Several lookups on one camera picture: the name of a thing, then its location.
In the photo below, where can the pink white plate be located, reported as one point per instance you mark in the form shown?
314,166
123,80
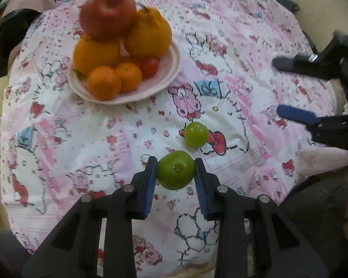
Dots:
165,72

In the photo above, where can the person's dark clothing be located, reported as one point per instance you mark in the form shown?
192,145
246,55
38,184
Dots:
315,208

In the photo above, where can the dark green chair edge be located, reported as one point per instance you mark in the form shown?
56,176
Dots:
289,5

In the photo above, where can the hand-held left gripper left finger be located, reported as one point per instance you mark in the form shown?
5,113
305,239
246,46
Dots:
149,188

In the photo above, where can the pink cartoon printed tablecloth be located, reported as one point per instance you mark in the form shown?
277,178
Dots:
104,139

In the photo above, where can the pear-shaped orange with stem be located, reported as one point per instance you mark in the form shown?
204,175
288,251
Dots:
150,37

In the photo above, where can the red cherry tomato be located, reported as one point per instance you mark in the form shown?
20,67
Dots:
150,67

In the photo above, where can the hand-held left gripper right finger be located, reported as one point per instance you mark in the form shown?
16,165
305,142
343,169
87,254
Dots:
202,191

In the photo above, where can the orange with green leaf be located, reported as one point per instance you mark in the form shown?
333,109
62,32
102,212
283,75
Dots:
95,53

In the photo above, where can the small green fruit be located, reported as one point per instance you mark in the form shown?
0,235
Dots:
175,169
196,134

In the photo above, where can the pink fuzzy cloth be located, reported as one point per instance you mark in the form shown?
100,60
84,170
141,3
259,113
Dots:
321,162

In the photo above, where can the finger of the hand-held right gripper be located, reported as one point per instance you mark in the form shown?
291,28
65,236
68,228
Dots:
307,65
295,113

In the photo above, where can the small tangerine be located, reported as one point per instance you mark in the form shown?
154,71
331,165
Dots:
130,76
104,84

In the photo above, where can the red apple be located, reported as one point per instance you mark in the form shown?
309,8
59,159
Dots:
107,14

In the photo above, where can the black cloth with zigzag edge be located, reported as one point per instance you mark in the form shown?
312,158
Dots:
6,43

